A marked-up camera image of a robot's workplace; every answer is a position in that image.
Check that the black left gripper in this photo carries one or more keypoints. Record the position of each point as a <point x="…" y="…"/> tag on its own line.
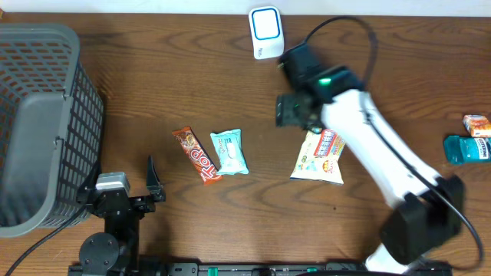
<point x="145" y="205"/>

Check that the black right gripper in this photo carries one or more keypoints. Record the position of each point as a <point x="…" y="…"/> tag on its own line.
<point x="282" y="113"/>

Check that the red snack package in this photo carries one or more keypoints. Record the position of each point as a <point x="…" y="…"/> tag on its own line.
<point x="197" y="155"/>

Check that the yellow white snack bag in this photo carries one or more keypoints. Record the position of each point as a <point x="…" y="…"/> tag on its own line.
<point x="318" y="158"/>

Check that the light green wet wipes pack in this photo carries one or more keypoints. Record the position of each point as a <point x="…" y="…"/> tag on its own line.
<point x="228" y="146"/>

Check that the teal mouthwash bottle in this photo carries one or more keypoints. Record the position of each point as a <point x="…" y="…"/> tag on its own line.
<point x="460" y="150"/>

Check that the orange tissue pack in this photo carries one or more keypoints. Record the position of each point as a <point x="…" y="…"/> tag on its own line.
<point x="477" y="126"/>

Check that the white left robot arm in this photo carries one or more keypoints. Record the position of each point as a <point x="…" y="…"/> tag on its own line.
<point x="115" y="250"/>

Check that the white barcode scanner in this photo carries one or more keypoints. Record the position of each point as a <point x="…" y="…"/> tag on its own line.
<point x="266" y="31"/>

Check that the dark grey plastic basket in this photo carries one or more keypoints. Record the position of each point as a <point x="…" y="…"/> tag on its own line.
<point x="52" y="118"/>

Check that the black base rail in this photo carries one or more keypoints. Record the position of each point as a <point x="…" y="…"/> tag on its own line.
<point x="193" y="269"/>

